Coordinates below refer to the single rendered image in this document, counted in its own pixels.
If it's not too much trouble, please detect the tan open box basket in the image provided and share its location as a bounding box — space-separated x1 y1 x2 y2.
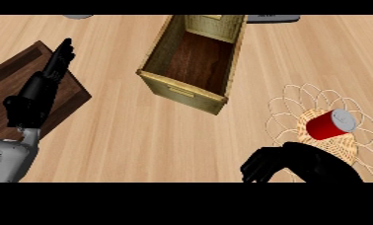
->
136 15 251 116

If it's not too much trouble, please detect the red can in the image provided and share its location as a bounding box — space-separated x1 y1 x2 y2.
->
307 109 359 141

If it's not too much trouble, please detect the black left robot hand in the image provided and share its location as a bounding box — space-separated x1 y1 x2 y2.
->
2 37 76 129

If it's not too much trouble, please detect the dark brown wooden board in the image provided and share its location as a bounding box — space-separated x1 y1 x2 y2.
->
0 39 93 142

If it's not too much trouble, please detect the small grey round object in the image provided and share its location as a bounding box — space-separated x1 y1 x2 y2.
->
62 15 95 21

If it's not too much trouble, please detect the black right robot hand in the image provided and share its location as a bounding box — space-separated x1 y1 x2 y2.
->
239 141 365 184

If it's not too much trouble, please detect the dark grey flat appliance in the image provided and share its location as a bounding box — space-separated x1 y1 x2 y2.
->
247 15 303 24

